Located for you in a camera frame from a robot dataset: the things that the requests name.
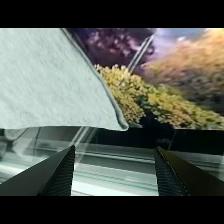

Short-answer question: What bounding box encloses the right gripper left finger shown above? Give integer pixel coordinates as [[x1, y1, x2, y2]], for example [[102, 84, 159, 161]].
[[0, 144, 77, 197]]

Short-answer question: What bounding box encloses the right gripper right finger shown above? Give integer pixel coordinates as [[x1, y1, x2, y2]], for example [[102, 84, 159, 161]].
[[153, 146, 224, 197]]

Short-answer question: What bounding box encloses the grey T-shirt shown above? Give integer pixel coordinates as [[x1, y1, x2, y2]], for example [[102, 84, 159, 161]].
[[0, 27, 130, 132]]

